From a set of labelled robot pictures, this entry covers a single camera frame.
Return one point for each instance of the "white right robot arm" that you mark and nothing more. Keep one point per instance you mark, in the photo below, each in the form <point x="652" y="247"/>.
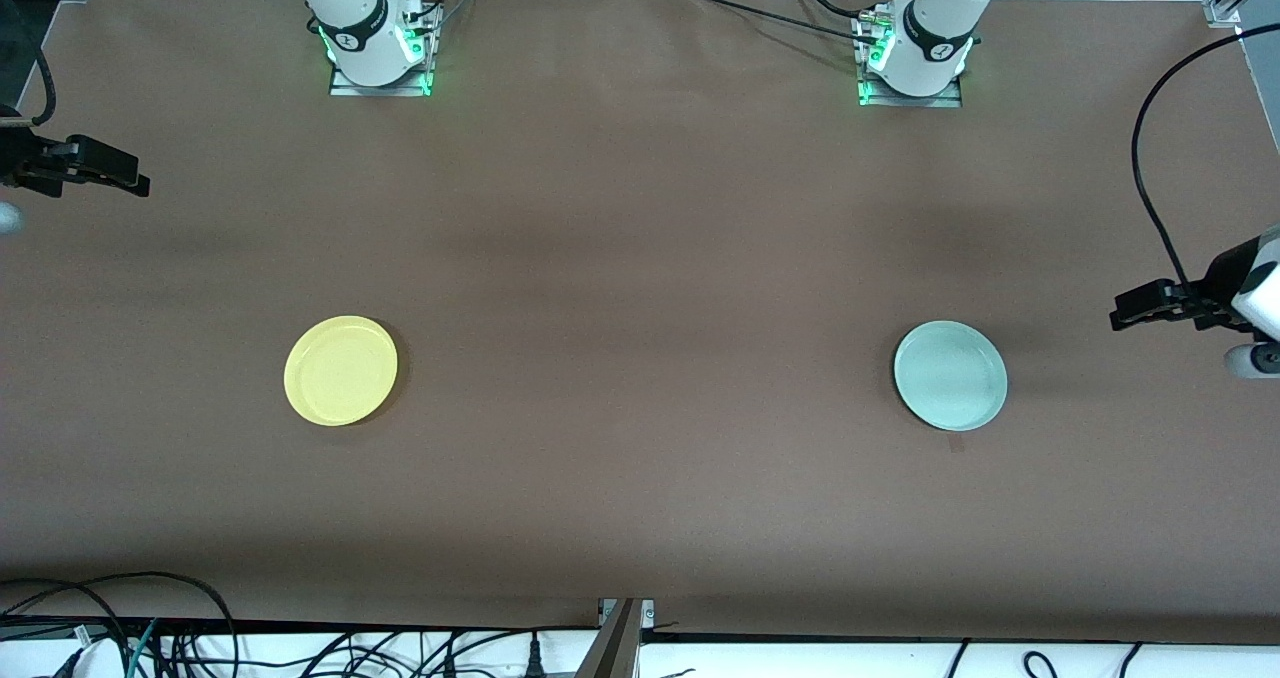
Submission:
<point x="352" y="13"/>

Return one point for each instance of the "green plate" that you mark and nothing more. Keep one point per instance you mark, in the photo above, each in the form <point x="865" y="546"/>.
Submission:
<point x="950" y="376"/>

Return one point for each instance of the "brown table mat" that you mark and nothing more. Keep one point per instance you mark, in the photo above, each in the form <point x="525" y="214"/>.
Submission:
<point x="640" y="258"/>

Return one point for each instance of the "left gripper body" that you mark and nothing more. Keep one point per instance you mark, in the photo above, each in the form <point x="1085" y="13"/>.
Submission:
<point x="1213" y="294"/>

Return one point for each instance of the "black power plug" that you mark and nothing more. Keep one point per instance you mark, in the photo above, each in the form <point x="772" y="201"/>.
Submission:
<point x="533" y="658"/>

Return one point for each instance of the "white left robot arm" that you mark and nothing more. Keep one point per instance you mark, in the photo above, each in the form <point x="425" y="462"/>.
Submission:
<point x="935" y="28"/>

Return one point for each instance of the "aluminium frame profile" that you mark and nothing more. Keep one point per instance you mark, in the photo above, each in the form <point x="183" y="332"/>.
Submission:
<point x="612" y="648"/>

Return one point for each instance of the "yellow plate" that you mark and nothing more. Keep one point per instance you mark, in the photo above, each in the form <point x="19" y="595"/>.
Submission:
<point x="340" y="370"/>

